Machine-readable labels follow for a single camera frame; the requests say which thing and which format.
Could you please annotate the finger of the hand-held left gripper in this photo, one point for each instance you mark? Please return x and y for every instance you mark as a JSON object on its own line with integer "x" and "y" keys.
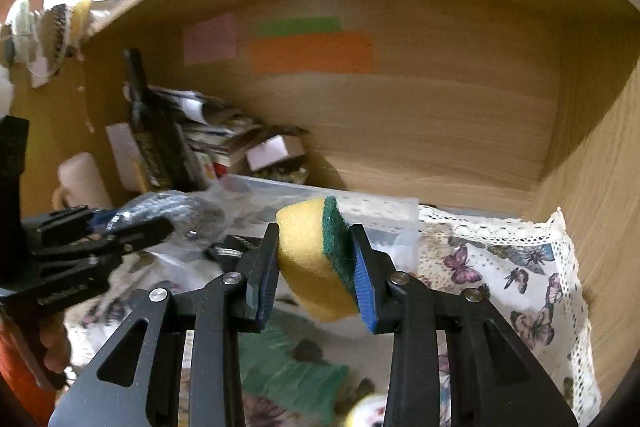
{"x": 145, "y": 233}
{"x": 85, "y": 264}

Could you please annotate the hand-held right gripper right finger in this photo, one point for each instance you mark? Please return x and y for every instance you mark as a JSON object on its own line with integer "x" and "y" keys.
{"x": 363, "y": 294}

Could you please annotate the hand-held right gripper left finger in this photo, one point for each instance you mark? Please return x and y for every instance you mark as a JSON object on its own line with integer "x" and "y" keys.
{"x": 263, "y": 302}

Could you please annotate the yellow sponge with green scourer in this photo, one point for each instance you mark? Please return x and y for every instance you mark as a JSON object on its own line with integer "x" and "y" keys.
{"x": 305, "y": 257}

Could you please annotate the yellow and white soft toy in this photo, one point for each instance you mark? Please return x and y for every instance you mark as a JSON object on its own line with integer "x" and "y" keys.
{"x": 367, "y": 412}

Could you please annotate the person's left hand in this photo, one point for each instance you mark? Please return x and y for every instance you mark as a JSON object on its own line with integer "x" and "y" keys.
{"x": 56, "y": 349}

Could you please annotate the clear plastic bag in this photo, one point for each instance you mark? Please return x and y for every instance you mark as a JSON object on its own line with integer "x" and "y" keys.
{"x": 175, "y": 209}

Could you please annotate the green cloth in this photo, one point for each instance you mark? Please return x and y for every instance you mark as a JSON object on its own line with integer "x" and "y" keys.
{"x": 285, "y": 369}

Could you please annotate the white mug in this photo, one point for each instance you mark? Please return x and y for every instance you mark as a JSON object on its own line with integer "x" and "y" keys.
{"x": 82, "y": 182}

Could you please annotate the clear plastic container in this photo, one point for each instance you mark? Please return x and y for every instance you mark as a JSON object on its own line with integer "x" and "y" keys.
{"x": 390, "y": 222}

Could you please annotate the stack of books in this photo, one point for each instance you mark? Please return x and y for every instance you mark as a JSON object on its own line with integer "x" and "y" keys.
{"x": 215, "y": 132}

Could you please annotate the small cardboard box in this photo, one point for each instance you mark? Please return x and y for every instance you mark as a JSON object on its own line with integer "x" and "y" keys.
{"x": 275, "y": 152}

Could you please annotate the butterfly printed lace cloth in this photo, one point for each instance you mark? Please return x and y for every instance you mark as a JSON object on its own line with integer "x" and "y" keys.
{"x": 520, "y": 282}

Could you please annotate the wooden shelf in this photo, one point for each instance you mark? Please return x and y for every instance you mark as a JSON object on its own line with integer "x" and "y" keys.
{"x": 450, "y": 117}

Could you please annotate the bristle brush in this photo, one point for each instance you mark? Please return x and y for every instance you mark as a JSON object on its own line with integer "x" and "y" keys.
{"x": 56, "y": 32}

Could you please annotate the white cloth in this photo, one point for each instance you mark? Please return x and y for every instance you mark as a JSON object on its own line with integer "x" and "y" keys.
{"x": 20, "y": 27}

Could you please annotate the pink sticky note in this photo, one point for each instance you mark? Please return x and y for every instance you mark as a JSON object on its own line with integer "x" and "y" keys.
{"x": 210, "y": 39}

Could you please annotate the orange sticky note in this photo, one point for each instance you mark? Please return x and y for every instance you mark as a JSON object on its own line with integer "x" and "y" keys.
{"x": 312, "y": 53}

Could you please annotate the green sticky note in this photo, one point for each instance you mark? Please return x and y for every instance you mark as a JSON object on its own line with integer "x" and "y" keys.
{"x": 299, "y": 26}

